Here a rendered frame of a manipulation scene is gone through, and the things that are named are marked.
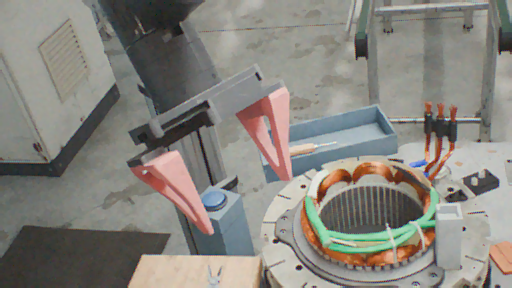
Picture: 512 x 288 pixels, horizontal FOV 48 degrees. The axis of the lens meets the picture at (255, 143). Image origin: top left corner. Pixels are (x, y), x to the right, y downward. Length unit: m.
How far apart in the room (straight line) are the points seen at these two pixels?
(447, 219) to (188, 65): 0.41
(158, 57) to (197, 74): 0.03
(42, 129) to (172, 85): 2.60
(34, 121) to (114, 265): 0.88
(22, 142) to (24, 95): 0.30
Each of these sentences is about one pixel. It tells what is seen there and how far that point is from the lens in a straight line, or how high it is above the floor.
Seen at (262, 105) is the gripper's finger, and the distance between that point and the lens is 0.46.
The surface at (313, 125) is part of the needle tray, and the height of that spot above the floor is 1.05.
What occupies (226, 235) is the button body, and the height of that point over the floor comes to 0.99.
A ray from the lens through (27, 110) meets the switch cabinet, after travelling 2.97.
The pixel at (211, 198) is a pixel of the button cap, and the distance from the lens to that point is 1.01.
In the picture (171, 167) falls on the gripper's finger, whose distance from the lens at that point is 0.41.
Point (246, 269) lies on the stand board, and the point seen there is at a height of 1.07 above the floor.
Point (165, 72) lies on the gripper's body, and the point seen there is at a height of 1.50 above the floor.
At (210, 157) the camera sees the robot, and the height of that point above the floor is 0.99.
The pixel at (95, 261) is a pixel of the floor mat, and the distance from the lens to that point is 2.56.
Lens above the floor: 1.69
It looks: 35 degrees down
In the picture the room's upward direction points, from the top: 12 degrees counter-clockwise
